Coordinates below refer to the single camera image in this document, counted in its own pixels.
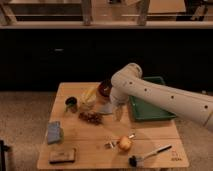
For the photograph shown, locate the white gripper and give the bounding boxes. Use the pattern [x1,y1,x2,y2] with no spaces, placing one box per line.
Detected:
[110,89,129,121]

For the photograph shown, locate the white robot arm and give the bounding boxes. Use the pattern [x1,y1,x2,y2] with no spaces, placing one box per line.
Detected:
[110,63,213,132]

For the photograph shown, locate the green plastic tray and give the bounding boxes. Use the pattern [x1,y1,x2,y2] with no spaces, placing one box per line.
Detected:
[128,76,178,122]

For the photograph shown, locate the bunch of brown grapes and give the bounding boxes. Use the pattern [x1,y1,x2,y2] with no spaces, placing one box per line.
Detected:
[79,112,102,125]

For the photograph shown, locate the dark red bowl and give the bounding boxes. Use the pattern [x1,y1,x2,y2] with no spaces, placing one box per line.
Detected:
[98,79,112,98]

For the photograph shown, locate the clear plastic container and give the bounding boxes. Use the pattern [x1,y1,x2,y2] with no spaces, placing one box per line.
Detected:
[80,97,96,111]

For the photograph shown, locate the small metal clip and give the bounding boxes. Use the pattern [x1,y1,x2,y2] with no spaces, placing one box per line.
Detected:
[104,142,115,149]

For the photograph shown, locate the yellow banana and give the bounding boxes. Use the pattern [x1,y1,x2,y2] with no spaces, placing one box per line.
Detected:
[82,87,96,102]

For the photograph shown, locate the dark green mug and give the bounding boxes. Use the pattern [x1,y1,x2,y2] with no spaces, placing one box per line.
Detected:
[65,97,78,113]

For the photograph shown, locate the black and white brush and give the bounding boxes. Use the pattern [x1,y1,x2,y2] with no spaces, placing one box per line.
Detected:
[128,145,172,167]

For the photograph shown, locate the brown wooden block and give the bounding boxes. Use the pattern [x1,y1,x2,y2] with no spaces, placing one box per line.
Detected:
[49,149,76,164]

